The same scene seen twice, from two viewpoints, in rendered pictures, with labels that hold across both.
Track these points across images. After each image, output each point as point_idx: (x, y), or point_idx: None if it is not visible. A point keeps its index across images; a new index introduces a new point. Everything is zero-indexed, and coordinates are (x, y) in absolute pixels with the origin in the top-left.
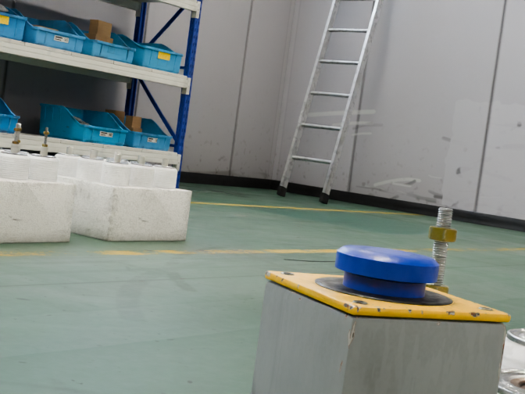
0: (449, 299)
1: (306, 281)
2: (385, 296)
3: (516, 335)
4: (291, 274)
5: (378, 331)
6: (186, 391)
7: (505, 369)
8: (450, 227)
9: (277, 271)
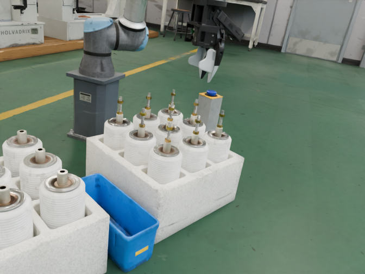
0: (205, 94)
1: (217, 94)
2: None
3: (203, 141)
4: (220, 95)
5: None
6: None
7: (201, 125)
8: (220, 113)
9: (221, 96)
